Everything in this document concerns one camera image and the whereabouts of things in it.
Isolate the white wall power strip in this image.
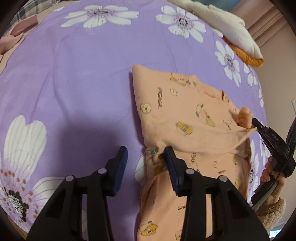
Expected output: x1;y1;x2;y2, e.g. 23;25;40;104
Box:
292;98;296;112

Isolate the beige fuzzy sleeve forearm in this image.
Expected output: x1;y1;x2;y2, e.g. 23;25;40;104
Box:
255;198;286;232

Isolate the orange mustard cloth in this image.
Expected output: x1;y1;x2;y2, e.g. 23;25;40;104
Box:
223;37;264;67

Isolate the purple floral bed sheet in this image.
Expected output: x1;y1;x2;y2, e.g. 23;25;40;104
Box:
1;1;266;240

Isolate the grey plaid blanket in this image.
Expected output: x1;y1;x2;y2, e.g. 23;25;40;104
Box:
8;0;60;28

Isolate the pink and blue curtain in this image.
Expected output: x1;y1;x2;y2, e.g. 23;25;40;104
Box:
229;0;287;48

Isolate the white goose plush toy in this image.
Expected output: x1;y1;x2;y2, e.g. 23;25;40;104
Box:
171;1;263;59

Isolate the person's right hand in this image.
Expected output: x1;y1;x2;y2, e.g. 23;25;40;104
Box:
259;157;287;209

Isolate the orange duck print garment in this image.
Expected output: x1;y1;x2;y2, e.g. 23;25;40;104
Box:
132;65;255;240

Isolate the pink crumpled garment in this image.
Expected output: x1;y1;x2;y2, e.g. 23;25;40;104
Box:
1;15;39;72

